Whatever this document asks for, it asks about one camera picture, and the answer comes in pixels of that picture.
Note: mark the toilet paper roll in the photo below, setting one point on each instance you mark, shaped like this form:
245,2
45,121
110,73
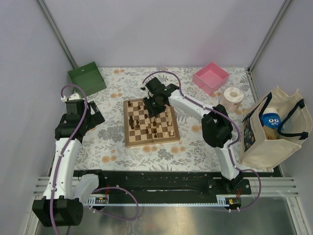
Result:
231,99

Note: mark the wooden chess board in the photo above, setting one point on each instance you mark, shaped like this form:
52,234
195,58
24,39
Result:
149,130

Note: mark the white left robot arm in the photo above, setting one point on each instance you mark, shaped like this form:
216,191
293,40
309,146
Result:
62,203

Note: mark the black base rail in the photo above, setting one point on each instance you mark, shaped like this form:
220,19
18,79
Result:
152,188

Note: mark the pink box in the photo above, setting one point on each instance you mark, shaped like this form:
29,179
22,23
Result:
210,78

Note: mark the blue plush toy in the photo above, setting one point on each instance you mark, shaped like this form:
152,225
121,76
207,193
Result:
271,120

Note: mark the floral tablecloth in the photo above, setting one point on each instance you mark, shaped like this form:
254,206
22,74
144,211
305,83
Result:
104,148

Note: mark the cream canvas tote bag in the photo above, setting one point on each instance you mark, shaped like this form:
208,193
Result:
265,148

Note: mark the dark chess piece cluster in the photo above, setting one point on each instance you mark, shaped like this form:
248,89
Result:
131,122

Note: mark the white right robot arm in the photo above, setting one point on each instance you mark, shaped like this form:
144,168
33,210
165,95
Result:
216,126

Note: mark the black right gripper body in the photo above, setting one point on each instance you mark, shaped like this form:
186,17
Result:
152,105

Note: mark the green box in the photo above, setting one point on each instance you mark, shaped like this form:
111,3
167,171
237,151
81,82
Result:
88,78

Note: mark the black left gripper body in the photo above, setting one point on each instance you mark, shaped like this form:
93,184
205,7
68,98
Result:
92,120

